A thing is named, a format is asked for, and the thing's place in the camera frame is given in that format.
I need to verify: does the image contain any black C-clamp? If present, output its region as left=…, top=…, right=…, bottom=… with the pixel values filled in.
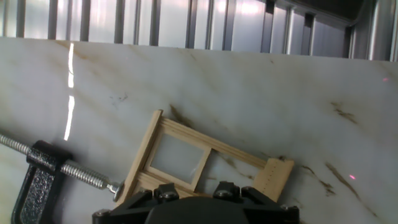
left=0, top=133, right=124, bottom=224

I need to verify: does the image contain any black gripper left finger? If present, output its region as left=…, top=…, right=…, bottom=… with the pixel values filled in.
left=92, top=182, right=200, bottom=224

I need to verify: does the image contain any small wooden window model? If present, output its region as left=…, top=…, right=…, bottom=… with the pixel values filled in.
left=114, top=109, right=295, bottom=208

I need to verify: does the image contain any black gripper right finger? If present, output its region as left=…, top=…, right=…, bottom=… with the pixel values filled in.
left=213, top=180, right=300, bottom=224

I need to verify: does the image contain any white marble pattern board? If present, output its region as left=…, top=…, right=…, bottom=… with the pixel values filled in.
left=0, top=37, right=398, bottom=224

